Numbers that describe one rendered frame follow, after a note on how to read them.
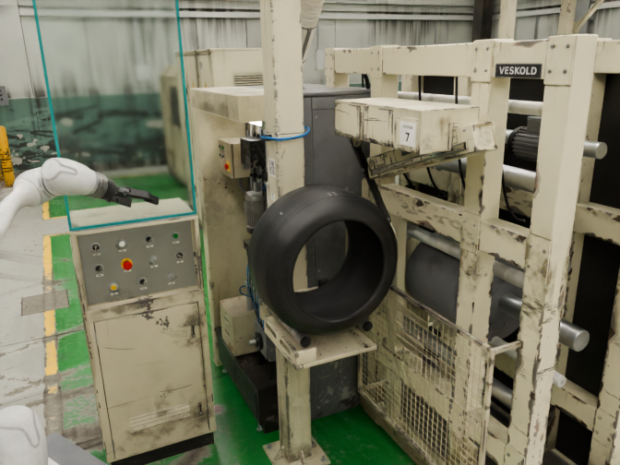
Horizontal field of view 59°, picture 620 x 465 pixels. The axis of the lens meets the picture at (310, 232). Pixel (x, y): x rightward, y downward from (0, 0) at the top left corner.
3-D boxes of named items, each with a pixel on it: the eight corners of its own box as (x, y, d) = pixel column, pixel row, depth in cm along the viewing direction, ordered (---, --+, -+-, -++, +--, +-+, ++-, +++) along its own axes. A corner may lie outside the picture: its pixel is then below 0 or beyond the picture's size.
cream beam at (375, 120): (333, 135, 233) (332, 100, 228) (383, 131, 243) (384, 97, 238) (418, 156, 180) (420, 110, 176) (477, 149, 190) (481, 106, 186)
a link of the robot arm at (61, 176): (100, 164, 182) (71, 171, 188) (60, 149, 169) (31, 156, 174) (97, 196, 180) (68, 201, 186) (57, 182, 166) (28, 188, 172)
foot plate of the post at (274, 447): (262, 447, 288) (262, 441, 286) (308, 432, 298) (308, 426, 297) (281, 481, 264) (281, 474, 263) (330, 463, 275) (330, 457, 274)
